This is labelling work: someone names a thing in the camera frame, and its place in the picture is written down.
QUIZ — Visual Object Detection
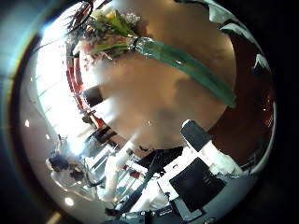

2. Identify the flower bouquet with green stem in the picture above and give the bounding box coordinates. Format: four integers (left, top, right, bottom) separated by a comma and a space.
66, 7, 237, 109

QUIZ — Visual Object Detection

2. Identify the black control box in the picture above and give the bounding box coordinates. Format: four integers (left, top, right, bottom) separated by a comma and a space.
136, 146, 185, 175

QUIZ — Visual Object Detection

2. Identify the orange curved sofa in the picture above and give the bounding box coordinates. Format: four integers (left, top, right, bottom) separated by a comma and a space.
64, 55, 108, 129

